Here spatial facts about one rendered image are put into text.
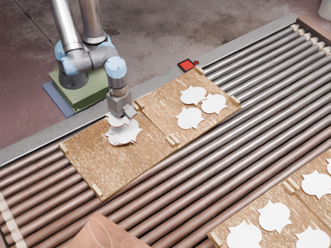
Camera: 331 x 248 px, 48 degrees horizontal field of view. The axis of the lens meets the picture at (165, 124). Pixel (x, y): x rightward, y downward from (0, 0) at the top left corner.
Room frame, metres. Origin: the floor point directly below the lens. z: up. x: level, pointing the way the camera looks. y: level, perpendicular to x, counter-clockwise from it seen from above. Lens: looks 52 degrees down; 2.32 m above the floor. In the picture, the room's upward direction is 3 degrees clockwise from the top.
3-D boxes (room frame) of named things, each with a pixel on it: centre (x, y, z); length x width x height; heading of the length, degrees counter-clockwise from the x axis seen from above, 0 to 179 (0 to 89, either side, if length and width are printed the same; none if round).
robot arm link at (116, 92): (1.01, 0.20, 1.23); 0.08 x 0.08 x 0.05
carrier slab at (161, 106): (1.19, -0.10, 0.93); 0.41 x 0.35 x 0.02; 131
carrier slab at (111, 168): (0.92, 0.21, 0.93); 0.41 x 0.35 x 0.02; 132
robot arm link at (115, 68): (1.01, 0.20, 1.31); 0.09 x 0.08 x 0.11; 24
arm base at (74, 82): (1.32, 0.48, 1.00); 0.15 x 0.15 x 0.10
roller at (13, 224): (1.11, -0.16, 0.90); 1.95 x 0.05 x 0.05; 127
